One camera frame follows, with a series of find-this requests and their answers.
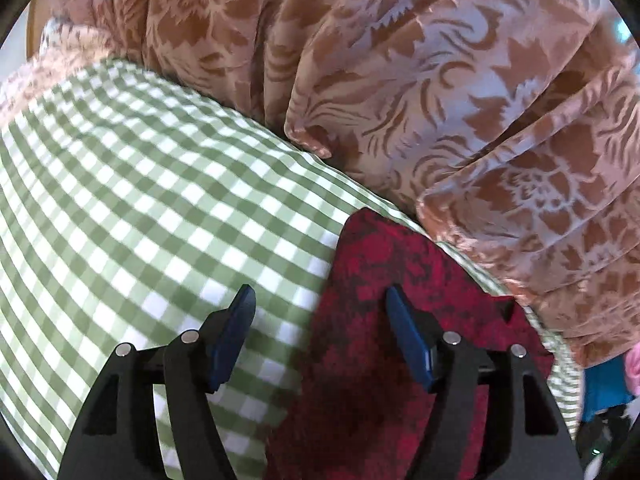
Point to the brown floral curtain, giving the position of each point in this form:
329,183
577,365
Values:
425,100

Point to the blue cloth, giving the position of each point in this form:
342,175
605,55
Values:
602,387

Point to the pink cloth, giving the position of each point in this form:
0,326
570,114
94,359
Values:
635,367

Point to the red patterned garment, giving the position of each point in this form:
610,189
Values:
360,350

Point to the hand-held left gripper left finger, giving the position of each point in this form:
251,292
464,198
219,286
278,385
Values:
227,345

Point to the floral bed sheet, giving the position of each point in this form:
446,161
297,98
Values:
35,72

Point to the wooden door panel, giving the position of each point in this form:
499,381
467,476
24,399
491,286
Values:
37,27

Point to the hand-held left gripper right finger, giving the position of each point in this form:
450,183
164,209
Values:
410,340

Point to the green checked blanket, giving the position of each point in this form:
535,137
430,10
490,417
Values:
150,200

